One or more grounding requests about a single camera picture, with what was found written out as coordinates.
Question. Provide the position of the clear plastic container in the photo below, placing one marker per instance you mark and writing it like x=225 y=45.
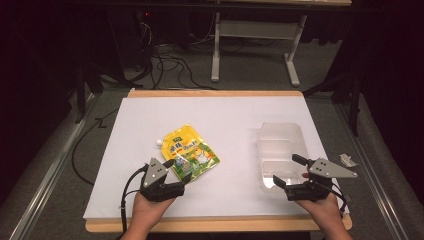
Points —
x=280 y=150

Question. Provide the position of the person's right hand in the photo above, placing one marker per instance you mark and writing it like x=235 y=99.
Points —
x=321 y=208

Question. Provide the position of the crumpled white wrapper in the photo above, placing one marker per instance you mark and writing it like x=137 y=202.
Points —
x=347 y=160

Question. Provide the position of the person's left hand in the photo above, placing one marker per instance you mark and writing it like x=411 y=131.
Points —
x=148 y=208

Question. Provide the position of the yellow green spout pouch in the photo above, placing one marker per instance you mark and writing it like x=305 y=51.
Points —
x=190 y=151

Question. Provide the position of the white table mat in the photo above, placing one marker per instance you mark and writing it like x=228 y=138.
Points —
x=213 y=133

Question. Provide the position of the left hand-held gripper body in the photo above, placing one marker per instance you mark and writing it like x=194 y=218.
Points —
x=154 y=173

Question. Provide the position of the black metal stand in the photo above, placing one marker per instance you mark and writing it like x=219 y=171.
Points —
x=350 y=96
x=85 y=90

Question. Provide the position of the metal floor rail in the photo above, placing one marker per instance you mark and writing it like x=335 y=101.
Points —
x=50 y=170
x=370 y=170

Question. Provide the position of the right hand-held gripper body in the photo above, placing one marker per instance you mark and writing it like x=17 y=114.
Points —
x=328 y=170

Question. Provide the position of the white desk frame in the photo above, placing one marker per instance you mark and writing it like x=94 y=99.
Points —
x=256 y=30

